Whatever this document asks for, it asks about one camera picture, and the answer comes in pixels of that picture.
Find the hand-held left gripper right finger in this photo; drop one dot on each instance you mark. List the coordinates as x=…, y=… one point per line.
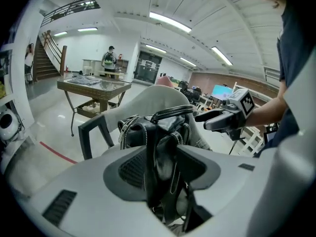
x=200, y=171

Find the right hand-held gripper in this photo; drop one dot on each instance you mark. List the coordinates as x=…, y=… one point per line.
x=238, y=112

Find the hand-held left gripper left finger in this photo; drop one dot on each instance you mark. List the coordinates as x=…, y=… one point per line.
x=128, y=174

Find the black leather bag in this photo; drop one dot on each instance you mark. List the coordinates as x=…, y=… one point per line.
x=158, y=132

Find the person's right forearm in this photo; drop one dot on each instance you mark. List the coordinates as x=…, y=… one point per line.
x=267, y=111

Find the black office chair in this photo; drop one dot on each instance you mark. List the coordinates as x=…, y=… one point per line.
x=183, y=86

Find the cyan computer monitor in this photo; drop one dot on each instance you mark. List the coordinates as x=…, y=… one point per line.
x=222, y=91

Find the white wooden rack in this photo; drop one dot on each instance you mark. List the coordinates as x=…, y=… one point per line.
x=250, y=139

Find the ceiling tube light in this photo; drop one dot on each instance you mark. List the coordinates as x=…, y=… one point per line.
x=170, y=21
x=87, y=29
x=188, y=61
x=222, y=55
x=156, y=48
x=60, y=33

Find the brown tray under table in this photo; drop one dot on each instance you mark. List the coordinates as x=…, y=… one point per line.
x=91, y=107

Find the black double door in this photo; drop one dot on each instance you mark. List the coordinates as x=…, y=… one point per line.
x=147, y=67

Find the glass-top folding table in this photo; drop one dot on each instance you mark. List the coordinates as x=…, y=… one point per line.
x=98, y=89

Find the grey folded clothes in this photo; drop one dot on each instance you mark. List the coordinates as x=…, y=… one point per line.
x=84, y=80

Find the person's dark blue shirt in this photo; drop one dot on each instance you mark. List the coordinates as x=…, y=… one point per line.
x=296, y=46

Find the white counter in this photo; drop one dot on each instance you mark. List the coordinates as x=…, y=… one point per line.
x=95, y=67

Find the red fire extinguisher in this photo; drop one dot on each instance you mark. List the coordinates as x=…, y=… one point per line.
x=66, y=68

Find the white round appliance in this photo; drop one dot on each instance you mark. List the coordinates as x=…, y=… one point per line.
x=8, y=123

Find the wooden staircase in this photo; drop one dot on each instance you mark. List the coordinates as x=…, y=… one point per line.
x=45, y=60

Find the white shelf unit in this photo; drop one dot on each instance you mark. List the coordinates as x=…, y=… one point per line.
x=6, y=83

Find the black balcony railing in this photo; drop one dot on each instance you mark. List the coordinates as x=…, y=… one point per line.
x=66, y=10

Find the white wall air conditioner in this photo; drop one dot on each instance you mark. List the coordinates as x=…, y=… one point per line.
x=272, y=74

